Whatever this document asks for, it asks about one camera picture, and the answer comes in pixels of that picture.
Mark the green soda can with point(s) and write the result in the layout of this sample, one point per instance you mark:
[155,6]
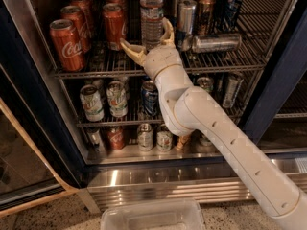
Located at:
[206,83]

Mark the right white can bottom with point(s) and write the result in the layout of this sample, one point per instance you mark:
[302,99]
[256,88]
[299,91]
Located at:
[205,141]

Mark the stainless steel fridge cabinet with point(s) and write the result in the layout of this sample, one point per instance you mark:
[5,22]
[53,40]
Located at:
[127,176]

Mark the red can bottom shelf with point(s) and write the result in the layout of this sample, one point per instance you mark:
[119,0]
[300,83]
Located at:
[115,135]

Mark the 7up can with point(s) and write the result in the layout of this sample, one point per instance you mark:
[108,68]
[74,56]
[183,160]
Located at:
[91,102]
[117,100]

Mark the open fridge glass door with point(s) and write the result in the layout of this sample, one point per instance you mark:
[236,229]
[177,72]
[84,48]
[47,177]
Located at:
[34,139]

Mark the left white can bottom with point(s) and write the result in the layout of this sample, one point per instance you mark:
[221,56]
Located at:
[145,137]

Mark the slim silver can bottom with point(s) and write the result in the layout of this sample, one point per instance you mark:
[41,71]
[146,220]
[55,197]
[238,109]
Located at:
[95,138]

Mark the wire shelf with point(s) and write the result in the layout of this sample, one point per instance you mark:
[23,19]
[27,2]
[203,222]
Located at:
[255,24]
[137,116]

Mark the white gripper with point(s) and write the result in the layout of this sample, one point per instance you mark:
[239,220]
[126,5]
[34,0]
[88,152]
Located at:
[162,60]

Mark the left blue Pepsi can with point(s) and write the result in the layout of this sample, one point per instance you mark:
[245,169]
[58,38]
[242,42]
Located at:
[149,96]

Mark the front brown coffee can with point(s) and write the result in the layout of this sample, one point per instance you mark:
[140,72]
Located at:
[205,14]

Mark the left front 7UP can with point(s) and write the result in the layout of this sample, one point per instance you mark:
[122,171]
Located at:
[91,102]

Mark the front left Coca-Cola can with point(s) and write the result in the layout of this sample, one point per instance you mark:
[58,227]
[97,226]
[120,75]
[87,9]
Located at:
[68,45]

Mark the middle wire shelf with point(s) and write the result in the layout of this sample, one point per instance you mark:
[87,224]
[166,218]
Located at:
[137,116]

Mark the front middle Coca-Cola can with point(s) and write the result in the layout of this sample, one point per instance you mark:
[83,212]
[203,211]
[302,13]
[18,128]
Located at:
[115,25]

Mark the orange can bottom shelf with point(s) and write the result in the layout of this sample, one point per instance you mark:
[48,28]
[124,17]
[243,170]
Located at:
[182,141]

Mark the silver can middle shelf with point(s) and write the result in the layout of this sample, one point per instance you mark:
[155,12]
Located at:
[233,85]

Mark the top wire shelf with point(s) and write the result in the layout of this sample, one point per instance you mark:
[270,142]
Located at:
[255,24]

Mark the white can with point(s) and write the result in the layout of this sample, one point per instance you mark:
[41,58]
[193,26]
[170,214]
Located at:
[205,141]
[145,137]
[164,138]

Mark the clear plastic bin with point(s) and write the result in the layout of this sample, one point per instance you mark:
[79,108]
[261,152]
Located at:
[166,214]

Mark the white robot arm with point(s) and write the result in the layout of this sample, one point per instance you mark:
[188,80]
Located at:
[186,108]

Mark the front dark blue can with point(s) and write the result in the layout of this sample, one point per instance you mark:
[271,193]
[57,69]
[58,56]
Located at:
[231,10]

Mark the clear plastic water bottle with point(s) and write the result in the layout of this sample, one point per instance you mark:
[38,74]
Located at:
[151,12]

